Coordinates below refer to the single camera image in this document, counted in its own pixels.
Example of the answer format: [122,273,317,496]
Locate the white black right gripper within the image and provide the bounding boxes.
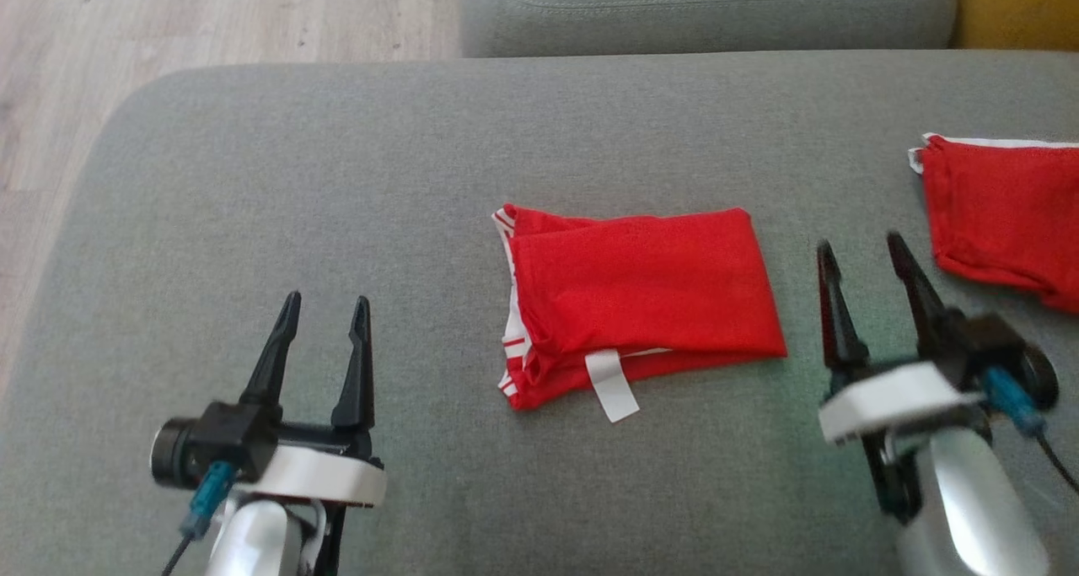
[815,232,987,446]

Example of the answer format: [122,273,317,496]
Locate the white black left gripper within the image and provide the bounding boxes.
[239,291,387,508]

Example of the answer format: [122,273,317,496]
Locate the red basketball shorts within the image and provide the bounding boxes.
[908,133,1079,315]

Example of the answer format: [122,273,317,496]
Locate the red white basketball jersey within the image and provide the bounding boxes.
[491,203,789,423]

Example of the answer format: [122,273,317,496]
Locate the grey fabric sofa seat cushion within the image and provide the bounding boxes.
[0,49,1079,576]

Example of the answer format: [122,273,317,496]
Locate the yellow cushion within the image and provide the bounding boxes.
[953,0,1079,51]

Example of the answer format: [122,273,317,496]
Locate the grey sofa back cushion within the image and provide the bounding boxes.
[462,0,958,58]

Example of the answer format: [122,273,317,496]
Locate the right teal plug camera cable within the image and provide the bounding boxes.
[982,367,1079,493]

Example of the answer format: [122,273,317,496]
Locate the teal plug camera cable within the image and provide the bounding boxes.
[982,367,1079,493]
[160,460,239,576]

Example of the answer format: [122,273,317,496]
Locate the left teal plug camera cable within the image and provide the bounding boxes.
[160,460,239,576]

